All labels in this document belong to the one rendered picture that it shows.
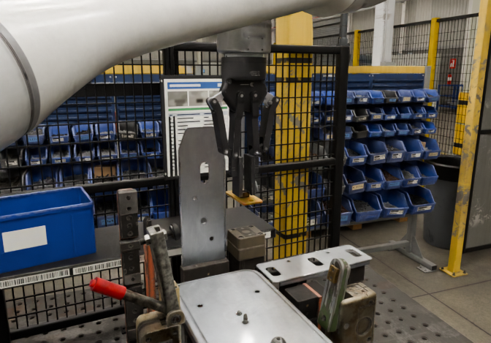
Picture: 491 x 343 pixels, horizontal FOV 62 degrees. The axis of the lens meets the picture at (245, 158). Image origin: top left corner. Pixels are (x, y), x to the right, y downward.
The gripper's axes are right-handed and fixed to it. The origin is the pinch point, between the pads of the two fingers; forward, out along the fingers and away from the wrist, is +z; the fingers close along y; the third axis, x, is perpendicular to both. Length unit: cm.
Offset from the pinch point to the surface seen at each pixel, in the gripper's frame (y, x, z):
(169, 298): -14.4, -2.1, 19.2
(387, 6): 324, 310, -93
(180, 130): 4, 54, -1
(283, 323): 6.7, -3.8, 28.7
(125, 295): -21.4, -1.0, 17.4
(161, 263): -15.6, -2.1, 12.7
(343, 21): 63, 54, -35
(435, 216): 254, 164, 99
